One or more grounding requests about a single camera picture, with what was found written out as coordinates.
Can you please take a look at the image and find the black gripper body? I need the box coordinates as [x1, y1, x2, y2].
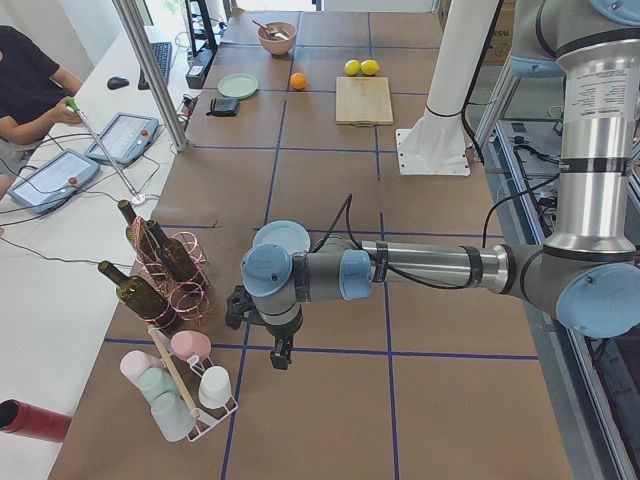
[266, 313, 303, 353]

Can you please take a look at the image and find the orange fruit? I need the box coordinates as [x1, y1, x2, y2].
[290, 72, 307, 91]

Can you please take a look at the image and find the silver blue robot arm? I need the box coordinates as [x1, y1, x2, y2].
[225, 1, 639, 370]

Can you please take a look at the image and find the light blue plate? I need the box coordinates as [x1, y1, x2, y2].
[253, 220, 311, 254]

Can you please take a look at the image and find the mint green plate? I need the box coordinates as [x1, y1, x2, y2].
[217, 73, 259, 100]

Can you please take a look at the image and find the white cup right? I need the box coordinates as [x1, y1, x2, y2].
[198, 366, 232, 409]

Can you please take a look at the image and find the pink cup top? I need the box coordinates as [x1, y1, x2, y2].
[170, 330, 212, 361]

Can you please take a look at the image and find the grey white cup bottom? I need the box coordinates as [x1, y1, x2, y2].
[151, 392, 196, 442]

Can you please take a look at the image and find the mint green cup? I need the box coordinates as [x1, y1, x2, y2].
[136, 367, 180, 404]

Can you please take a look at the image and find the dark wine bottle middle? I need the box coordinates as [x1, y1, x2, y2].
[145, 219, 206, 291]

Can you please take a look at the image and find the dark wine bottle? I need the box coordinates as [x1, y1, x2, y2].
[117, 200, 163, 275]
[98, 260, 182, 334]
[145, 219, 206, 291]

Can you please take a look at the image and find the pale pink cup left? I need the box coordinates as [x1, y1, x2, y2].
[120, 350, 164, 386]

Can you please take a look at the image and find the dark wine bottle front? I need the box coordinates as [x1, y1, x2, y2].
[98, 260, 182, 334]

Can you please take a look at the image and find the dark wine bottle back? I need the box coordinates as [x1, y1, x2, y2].
[117, 200, 163, 275]

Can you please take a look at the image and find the black folded cloth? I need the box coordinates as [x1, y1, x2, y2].
[206, 97, 240, 117]

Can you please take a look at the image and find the wooden cutting board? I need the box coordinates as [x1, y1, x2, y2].
[335, 76, 394, 126]

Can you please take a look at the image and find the far teach pendant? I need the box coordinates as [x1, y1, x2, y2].
[99, 112, 159, 167]

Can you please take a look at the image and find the teach pendant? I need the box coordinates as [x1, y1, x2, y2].
[8, 149, 99, 214]
[99, 112, 159, 167]

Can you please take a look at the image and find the red cylinder bottle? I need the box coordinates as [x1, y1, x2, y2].
[1, 399, 72, 443]

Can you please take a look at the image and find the near teach pendant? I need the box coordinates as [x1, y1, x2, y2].
[8, 149, 99, 214]

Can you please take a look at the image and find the black power box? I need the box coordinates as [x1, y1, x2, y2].
[185, 48, 214, 90]

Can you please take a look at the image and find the left yellow lemon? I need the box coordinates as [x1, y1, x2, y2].
[343, 59, 361, 76]

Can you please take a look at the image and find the yellow lemon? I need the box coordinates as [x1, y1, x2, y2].
[343, 59, 361, 76]
[360, 59, 380, 76]

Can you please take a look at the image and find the right yellow lemon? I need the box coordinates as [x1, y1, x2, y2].
[360, 59, 380, 76]

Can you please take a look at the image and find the pink bowl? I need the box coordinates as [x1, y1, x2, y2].
[257, 22, 298, 56]

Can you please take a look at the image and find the black computer mouse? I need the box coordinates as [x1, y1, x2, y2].
[106, 76, 130, 91]

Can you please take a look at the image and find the metal scoop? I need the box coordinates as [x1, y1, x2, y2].
[252, 19, 291, 40]

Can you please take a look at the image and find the black keyboard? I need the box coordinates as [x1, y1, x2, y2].
[137, 41, 172, 90]

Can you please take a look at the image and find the cardboard box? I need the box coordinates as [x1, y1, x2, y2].
[437, 1, 516, 66]

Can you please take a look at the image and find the seated person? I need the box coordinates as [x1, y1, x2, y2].
[1, 25, 83, 193]

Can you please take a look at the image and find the white wire cup rack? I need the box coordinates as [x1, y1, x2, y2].
[148, 328, 238, 442]

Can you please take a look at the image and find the copper wire bottle rack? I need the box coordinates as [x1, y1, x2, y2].
[136, 232, 211, 325]

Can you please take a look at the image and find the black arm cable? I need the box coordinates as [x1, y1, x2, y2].
[310, 193, 561, 290]

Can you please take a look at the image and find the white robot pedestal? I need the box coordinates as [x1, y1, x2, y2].
[396, 0, 501, 176]

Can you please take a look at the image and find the metal rod with green handle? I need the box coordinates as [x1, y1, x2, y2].
[66, 97, 147, 205]

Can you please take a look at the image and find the aluminium frame post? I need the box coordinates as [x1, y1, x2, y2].
[113, 0, 188, 152]

